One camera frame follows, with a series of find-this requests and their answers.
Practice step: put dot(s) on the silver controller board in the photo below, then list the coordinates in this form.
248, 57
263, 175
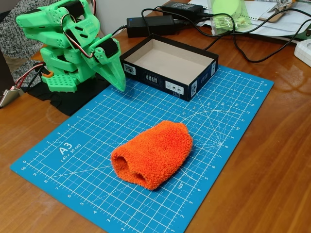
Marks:
9, 95

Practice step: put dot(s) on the wooden clipboard with metal clip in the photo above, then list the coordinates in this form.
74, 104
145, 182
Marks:
277, 13

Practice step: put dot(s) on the clear green plastic cup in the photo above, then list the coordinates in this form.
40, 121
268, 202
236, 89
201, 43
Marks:
228, 14

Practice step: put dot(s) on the small orange clamp part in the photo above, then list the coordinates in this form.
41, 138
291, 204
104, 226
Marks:
47, 74

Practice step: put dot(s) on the blue A3 cutting mat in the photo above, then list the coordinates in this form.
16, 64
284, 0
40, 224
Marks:
121, 126

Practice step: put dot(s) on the orange fuzzy sock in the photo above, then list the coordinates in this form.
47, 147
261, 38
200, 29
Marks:
158, 150

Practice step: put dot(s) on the grey knit fabric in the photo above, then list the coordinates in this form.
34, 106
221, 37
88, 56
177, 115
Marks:
14, 36

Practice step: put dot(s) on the white paper sheets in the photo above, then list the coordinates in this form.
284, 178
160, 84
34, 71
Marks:
267, 26

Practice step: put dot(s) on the green gripper black servo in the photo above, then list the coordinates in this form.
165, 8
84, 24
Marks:
112, 65

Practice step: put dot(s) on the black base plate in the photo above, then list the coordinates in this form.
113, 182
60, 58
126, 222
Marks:
70, 102

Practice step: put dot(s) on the white plastic device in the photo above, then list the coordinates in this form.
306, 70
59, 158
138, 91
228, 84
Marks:
303, 52

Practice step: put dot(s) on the green 3D-printed robot arm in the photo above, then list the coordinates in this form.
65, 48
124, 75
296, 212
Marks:
81, 26

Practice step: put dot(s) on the slim black power adapter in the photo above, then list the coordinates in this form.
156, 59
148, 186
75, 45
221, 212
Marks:
182, 7

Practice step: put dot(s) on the large black power adapter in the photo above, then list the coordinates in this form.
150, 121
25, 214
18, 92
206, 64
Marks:
150, 25

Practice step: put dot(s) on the dark blue cardboard box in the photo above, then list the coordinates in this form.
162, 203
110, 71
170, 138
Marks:
160, 82

